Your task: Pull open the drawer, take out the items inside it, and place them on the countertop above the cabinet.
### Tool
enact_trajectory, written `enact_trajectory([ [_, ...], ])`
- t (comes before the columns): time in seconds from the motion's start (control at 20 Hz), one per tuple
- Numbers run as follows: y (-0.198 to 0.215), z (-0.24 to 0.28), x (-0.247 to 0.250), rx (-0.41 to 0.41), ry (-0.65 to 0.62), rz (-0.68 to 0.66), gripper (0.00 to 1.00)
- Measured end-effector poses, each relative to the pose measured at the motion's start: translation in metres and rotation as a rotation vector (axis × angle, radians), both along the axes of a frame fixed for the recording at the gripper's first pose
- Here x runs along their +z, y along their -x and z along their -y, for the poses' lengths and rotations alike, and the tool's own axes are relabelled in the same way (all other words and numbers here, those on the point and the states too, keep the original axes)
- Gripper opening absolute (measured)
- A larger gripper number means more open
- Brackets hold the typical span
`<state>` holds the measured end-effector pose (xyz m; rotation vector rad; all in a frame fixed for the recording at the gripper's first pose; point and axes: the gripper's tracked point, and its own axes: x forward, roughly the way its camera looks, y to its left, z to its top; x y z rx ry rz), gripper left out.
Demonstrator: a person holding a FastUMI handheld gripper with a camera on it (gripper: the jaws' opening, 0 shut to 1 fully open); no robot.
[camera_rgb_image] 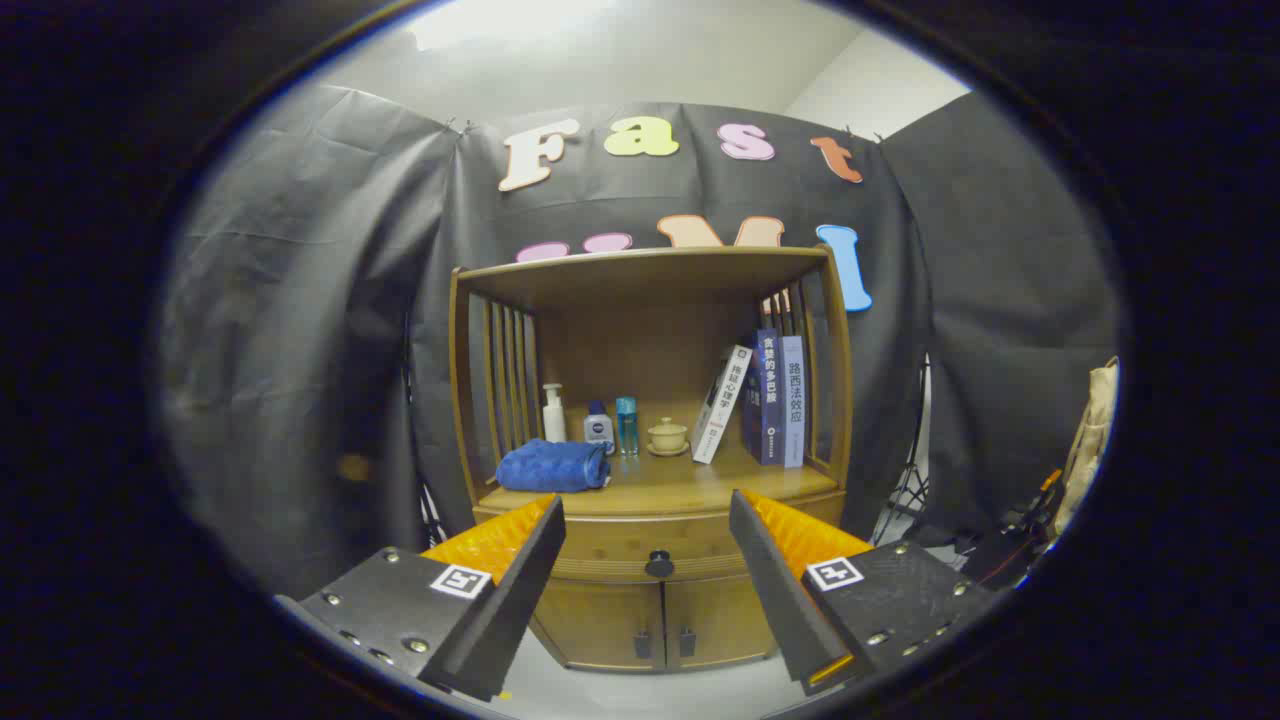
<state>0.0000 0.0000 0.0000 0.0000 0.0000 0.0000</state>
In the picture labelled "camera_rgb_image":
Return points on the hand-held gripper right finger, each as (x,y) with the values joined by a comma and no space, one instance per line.
(775,590)

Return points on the black drawer knob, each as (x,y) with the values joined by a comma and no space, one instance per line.
(659,564)

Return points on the white book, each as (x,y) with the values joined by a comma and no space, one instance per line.
(722,403)

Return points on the beige bag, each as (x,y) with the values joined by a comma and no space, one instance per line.
(1090,440)

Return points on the beige lidded teacup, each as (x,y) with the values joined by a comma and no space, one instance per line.
(667,437)

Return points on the wooden cabinet door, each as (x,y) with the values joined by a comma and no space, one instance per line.
(720,620)
(600,625)

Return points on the white pump bottle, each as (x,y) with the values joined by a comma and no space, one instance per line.
(553,415)

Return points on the clear blue bottle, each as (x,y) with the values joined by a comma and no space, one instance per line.
(627,425)

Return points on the rolled blue towel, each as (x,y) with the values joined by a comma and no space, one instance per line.
(550,467)

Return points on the wooden drawer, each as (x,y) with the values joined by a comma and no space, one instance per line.
(620,545)

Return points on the black tripod stand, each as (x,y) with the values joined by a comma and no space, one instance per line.
(905,490)

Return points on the dark blue book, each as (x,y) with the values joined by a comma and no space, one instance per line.
(766,400)

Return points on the wooden cabinet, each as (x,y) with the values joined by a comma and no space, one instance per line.
(640,330)

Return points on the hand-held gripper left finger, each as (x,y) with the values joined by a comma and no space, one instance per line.
(520,590)

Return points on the white bottle with blue cap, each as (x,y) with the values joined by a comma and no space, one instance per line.
(598,428)

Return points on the light lavender book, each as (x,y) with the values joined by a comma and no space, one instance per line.
(793,400)

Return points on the wooden countertop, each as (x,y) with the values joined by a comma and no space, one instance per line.
(680,485)

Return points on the black backdrop cloth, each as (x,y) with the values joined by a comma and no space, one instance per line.
(300,300)

